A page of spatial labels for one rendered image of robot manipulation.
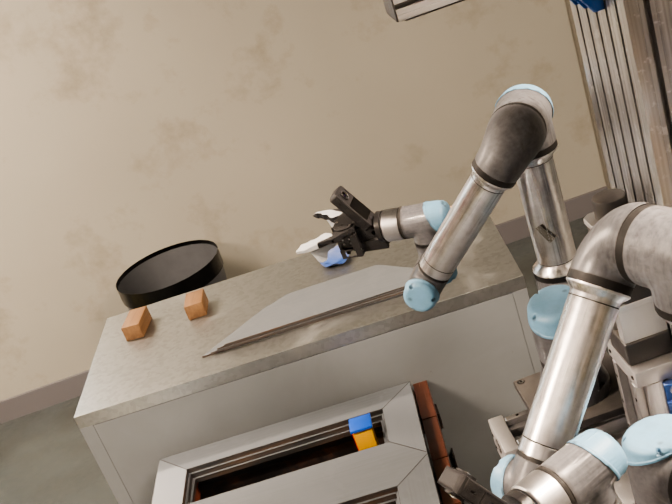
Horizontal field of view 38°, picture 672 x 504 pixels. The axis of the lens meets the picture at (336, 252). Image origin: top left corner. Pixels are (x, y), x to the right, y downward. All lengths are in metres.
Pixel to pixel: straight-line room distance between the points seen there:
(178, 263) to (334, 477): 2.67
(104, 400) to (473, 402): 1.04
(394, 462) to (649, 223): 1.24
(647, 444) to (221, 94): 3.48
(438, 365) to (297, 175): 2.34
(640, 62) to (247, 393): 1.58
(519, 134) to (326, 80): 2.96
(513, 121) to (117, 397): 1.45
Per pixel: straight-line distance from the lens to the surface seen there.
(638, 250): 1.37
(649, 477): 1.66
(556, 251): 2.12
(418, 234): 2.16
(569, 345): 1.43
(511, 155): 1.90
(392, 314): 2.65
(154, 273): 4.97
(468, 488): 1.21
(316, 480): 2.48
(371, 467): 2.45
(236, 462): 2.71
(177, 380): 2.76
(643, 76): 1.56
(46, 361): 5.34
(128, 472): 2.92
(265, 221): 4.97
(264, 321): 2.81
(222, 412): 2.78
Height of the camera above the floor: 2.30
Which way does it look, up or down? 23 degrees down
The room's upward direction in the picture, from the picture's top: 20 degrees counter-clockwise
